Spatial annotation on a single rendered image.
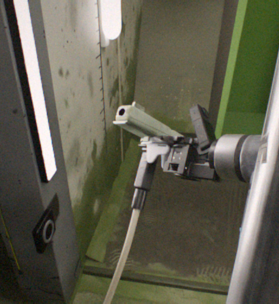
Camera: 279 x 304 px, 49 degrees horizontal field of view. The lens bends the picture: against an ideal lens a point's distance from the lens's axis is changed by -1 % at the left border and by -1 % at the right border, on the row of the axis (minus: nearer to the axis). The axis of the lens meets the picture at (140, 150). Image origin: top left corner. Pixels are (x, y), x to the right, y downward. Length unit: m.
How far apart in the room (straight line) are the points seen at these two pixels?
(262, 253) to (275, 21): 1.27
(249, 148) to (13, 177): 0.64
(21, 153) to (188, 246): 0.94
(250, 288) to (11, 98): 0.68
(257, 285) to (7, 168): 0.78
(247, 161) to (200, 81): 1.69
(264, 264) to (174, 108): 1.99
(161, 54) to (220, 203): 1.13
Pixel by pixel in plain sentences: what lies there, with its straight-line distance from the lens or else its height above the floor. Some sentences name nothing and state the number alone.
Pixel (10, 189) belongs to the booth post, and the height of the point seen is 0.62.
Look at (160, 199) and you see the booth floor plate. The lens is 1.75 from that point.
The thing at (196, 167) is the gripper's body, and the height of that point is 0.82.
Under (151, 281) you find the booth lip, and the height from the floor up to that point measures 0.04.
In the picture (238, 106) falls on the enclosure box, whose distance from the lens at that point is 1.62.
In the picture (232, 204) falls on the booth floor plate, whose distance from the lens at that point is 1.78.
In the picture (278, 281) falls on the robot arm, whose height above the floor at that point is 1.01.
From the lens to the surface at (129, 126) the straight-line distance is 0.67.
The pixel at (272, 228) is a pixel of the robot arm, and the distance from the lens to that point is 0.22.
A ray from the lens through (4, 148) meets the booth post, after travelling 0.88.
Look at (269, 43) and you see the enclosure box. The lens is 1.48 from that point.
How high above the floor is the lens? 1.18
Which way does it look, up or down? 32 degrees down
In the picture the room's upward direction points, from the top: straight up
